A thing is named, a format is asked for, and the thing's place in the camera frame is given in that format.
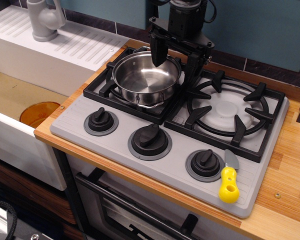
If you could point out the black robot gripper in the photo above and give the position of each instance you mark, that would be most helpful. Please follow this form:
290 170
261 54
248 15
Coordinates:
182 32

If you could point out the black right stove knob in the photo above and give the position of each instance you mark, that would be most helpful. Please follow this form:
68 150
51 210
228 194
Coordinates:
204 165

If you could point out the black stove knob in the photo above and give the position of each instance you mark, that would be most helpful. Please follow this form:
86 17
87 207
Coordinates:
204 165
101 123
150 143

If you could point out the toy oven door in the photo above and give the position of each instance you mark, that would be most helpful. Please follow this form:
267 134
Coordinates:
125 211

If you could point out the black right burner grate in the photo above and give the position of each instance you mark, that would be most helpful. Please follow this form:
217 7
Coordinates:
228 113

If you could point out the black left burner grate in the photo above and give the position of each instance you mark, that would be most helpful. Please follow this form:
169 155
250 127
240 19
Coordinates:
104 90

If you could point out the black burner grate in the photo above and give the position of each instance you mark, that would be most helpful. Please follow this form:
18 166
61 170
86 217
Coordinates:
104 90
228 113

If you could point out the black middle stove knob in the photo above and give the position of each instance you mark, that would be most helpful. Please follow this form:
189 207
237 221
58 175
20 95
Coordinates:
150 143

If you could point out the grey toy stove top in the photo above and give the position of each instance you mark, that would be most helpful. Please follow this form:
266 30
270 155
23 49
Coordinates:
170 169

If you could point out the yellow handled toy spatula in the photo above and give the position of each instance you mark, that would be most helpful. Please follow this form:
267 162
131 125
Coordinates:
229 191

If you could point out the orange plastic plate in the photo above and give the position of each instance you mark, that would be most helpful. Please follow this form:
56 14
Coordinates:
35 114

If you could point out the stainless steel pot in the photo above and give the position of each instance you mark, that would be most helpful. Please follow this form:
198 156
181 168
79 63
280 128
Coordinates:
142 83

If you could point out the white toy sink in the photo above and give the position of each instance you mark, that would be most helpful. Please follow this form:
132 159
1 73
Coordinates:
33 72

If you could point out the grey toy faucet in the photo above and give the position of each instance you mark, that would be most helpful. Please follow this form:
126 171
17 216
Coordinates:
45 22

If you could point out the black left stove knob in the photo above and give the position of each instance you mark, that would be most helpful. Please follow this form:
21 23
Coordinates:
101 123

